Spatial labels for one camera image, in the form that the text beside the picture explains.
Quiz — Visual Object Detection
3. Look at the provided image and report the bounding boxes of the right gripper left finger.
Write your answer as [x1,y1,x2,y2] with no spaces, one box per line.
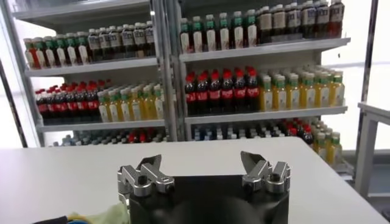
[117,154,176,197]

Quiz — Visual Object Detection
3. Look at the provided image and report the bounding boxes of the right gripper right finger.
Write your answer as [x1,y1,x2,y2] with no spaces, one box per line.
[239,151,292,195]

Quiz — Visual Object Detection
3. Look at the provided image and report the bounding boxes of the green polo shirt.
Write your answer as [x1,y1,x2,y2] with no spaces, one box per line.
[71,202,131,224]

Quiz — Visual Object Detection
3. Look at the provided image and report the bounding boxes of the yellow juice bottle green cap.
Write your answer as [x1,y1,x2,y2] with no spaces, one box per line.
[153,84,165,120]
[273,75,288,111]
[313,132,327,161]
[142,86,155,121]
[108,91,121,122]
[130,87,143,121]
[326,132,342,167]
[300,72,316,110]
[119,89,132,122]
[260,75,274,112]
[315,72,330,109]
[286,74,301,110]
[97,93,110,123]
[329,71,346,107]

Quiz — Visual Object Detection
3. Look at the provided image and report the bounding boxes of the white metal bottle shelf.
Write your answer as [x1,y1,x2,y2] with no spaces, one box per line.
[9,0,179,147]
[169,0,351,144]

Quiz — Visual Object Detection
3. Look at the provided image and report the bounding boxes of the dark drink bottle blue label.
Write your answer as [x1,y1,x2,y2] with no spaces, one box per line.
[144,20,156,58]
[133,22,146,58]
[315,0,330,40]
[99,27,112,61]
[121,24,135,59]
[109,26,123,60]
[286,2,301,42]
[88,29,101,61]
[301,1,316,40]

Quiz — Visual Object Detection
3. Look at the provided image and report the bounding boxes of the dark drink bottle beige label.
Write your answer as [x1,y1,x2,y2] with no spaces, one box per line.
[272,4,286,43]
[258,5,273,45]

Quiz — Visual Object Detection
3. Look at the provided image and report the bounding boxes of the reddish tea bottle white label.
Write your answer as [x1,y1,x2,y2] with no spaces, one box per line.
[23,38,36,69]

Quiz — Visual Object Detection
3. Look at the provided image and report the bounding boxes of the red drink bottle white cap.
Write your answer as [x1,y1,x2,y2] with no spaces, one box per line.
[328,0,346,39]

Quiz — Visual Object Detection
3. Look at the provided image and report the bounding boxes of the white metal frame table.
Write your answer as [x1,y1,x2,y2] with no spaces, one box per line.
[353,102,390,198]

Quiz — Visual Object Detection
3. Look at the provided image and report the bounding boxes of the dark slanted window post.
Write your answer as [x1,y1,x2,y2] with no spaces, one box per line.
[0,60,28,149]
[353,0,380,180]

